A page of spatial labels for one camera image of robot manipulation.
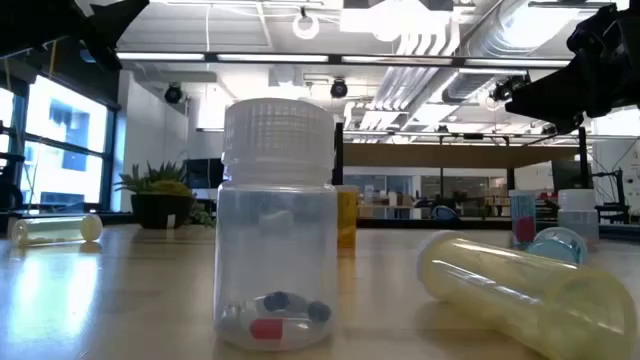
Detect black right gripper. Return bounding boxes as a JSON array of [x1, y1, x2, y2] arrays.
[[504, 4, 640, 135]]

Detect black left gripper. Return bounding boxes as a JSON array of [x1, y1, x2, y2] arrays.
[[0, 0, 150, 71]]

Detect clear jar with green pills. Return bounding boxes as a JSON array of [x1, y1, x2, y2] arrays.
[[557, 188, 600, 246]]

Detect blue pill bottle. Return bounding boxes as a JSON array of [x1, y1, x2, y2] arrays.
[[525, 226, 589, 265]]

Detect large pale yellow pill bottle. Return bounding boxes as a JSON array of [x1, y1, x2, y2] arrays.
[[417, 229, 639, 360]]

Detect small pale yellow pill bottle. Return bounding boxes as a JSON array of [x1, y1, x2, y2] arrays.
[[10, 213, 105, 247]]

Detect clear jar with capsules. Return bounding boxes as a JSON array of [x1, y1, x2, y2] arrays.
[[213, 97, 340, 351]]

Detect wooden shelf board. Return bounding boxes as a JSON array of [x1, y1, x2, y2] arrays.
[[342, 143, 581, 169]]

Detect white LED light strip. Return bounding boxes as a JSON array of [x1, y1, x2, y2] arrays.
[[217, 53, 330, 63], [342, 55, 454, 65], [115, 52, 206, 62], [464, 58, 571, 68]]

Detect black computer monitor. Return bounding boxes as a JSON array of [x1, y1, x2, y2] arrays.
[[551, 159, 596, 194], [185, 157, 225, 190]]

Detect large window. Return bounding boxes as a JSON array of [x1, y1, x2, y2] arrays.
[[0, 74, 119, 214]]

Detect blue round chair back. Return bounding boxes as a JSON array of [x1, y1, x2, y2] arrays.
[[430, 204, 460, 222]]

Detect white ceiling light panel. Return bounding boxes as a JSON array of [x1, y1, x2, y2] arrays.
[[339, 0, 454, 41]]

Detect potted succulent plant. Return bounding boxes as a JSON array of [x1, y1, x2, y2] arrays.
[[113, 160, 216, 230]]

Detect wooden background table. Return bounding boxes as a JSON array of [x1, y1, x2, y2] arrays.
[[349, 203, 416, 220]]

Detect black overhead camera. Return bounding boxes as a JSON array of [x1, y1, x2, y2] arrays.
[[489, 73, 532, 104]]

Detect black metal shelf frame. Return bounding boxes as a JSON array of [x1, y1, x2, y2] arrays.
[[330, 122, 591, 239]]

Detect silver ventilation duct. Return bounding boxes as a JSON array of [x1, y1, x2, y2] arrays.
[[407, 0, 569, 126]]

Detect white hanging ring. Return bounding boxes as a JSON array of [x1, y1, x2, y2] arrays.
[[292, 12, 321, 41]]

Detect black overhead frame bar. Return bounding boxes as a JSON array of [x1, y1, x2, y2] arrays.
[[115, 49, 574, 70]]

